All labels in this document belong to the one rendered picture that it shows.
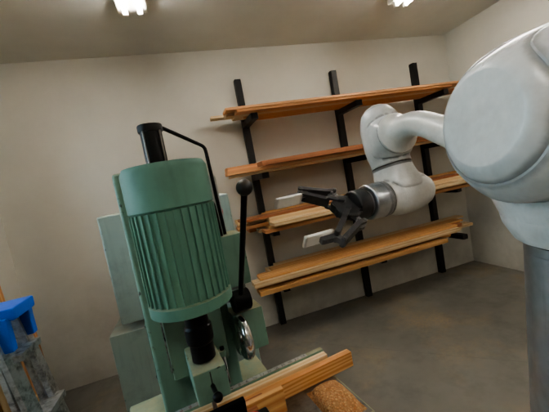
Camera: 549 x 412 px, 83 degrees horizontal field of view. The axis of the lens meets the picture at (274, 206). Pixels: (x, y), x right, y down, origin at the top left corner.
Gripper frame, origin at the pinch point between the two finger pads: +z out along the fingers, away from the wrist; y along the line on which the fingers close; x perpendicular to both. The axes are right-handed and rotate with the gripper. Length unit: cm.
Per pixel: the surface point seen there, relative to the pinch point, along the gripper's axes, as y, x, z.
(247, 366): 3, -69, 7
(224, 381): -15.7, -26.1, 21.2
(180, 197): 4.8, 8.3, 22.8
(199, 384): -14.9, -24.9, 26.2
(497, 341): -14, -153, -182
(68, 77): 267, -44, 62
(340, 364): -19.1, -37.5, -9.6
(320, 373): -19.0, -37.2, -3.4
